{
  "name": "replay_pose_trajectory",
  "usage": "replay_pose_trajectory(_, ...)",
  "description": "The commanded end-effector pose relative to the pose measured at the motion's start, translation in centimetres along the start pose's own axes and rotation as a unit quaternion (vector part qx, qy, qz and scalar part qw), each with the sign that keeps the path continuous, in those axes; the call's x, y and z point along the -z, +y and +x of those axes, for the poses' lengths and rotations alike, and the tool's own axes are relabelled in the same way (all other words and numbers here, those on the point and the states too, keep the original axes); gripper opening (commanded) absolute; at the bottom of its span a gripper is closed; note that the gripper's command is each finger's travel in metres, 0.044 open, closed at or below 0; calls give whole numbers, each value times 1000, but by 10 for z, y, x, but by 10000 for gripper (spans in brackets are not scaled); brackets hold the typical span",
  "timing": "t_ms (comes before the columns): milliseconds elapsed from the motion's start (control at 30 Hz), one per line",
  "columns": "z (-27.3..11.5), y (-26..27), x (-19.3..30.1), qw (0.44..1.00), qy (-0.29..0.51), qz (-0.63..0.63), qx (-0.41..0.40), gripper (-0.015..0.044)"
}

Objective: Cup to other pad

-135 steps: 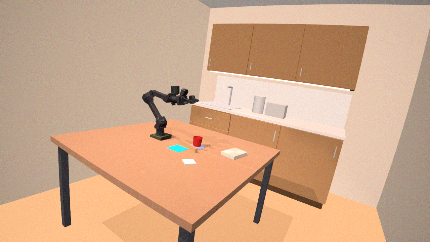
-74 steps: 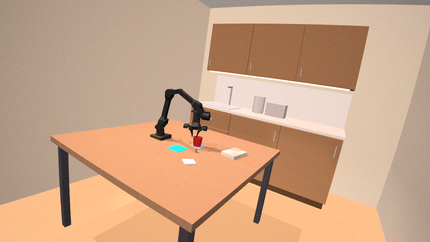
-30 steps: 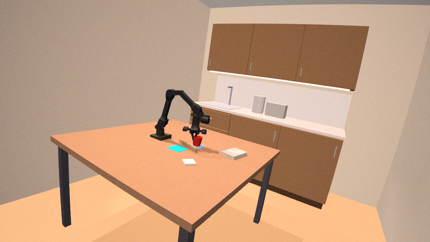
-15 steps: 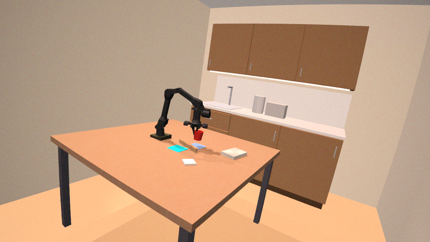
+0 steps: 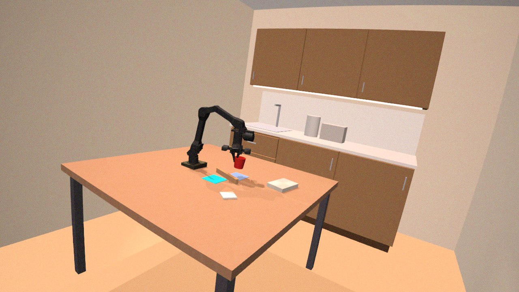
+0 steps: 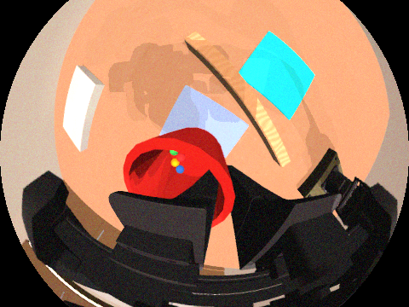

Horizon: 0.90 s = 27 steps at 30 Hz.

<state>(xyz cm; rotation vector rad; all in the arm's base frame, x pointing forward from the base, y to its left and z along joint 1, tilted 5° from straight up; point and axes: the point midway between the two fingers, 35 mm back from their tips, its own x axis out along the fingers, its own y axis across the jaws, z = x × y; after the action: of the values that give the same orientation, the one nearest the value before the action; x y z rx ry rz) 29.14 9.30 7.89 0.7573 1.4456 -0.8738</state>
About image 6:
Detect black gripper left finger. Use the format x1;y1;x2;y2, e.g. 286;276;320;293
108;170;219;270

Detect red cup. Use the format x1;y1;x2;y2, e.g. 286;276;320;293
124;127;235;228

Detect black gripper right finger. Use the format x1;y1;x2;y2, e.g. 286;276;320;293
228;165;341;270

